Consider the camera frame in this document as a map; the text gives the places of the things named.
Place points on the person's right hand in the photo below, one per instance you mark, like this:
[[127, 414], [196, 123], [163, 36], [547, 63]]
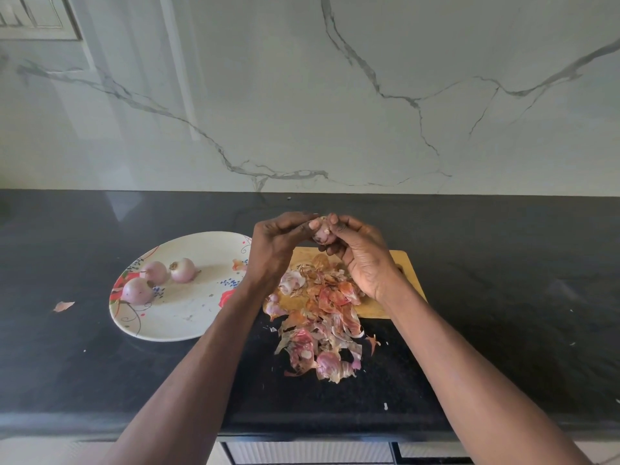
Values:
[[370, 266]]

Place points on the person's left hand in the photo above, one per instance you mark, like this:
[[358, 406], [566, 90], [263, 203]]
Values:
[[271, 246]]

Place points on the person's left fingers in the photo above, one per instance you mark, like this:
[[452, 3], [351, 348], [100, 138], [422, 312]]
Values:
[[298, 222]]

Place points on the person's right thumb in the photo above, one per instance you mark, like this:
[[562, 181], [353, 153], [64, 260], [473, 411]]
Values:
[[341, 222]]

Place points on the partly peeled small onion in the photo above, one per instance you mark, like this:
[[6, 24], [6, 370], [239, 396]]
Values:
[[322, 231]]

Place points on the person's left forearm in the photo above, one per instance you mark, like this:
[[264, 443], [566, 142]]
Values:
[[193, 382]]

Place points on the person's right forearm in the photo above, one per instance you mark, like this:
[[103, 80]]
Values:
[[460, 382]]

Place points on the small orange onion peel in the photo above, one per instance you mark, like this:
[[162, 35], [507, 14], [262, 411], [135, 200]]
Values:
[[239, 264]]

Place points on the wooden cutting board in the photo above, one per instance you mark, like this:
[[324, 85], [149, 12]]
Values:
[[402, 263]]

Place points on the pile of onion peels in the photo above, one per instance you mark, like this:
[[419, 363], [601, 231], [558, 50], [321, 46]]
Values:
[[319, 329]]

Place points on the peeled small pink onion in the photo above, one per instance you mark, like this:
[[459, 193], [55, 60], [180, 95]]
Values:
[[155, 272], [184, 271], [137, 291]]

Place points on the white floral oval plate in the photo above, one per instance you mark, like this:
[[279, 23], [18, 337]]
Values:
[[189, 305]]

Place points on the single loose onion peel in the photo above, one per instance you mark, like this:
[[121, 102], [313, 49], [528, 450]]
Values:
[[63, 306]]

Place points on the white wall switch panel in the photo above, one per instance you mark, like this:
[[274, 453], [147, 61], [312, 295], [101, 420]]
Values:
[[34, 14]]

